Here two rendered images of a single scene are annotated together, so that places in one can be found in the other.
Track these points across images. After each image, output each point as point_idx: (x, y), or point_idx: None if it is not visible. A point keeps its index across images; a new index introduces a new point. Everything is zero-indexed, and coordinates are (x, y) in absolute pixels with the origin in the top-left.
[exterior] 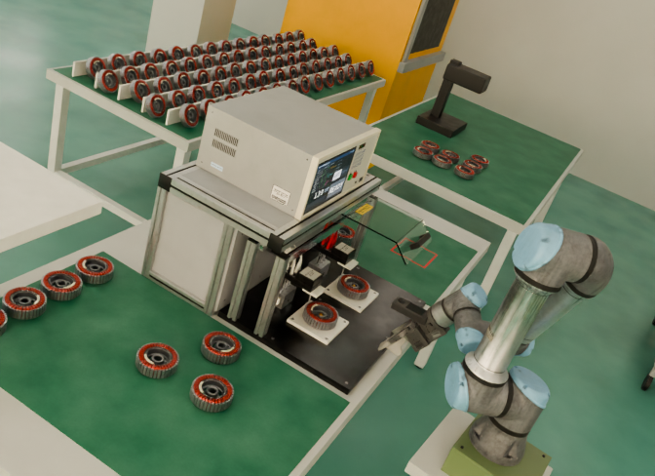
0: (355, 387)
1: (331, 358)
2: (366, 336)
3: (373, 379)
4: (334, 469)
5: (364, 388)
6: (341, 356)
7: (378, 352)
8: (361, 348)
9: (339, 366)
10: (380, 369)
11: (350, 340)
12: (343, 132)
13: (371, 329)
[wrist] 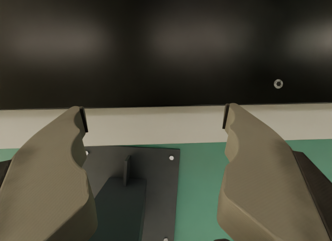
0: (9, 112)
1: None
2: (228, 29)
3: (84, 137)
4: None
5: (26, 133)
6: (60, 15)
7: (182, 97)
8: (151, 45)
9: (11, 33)
10: (144, 130)
11: None
12: None
13: (276, 24)
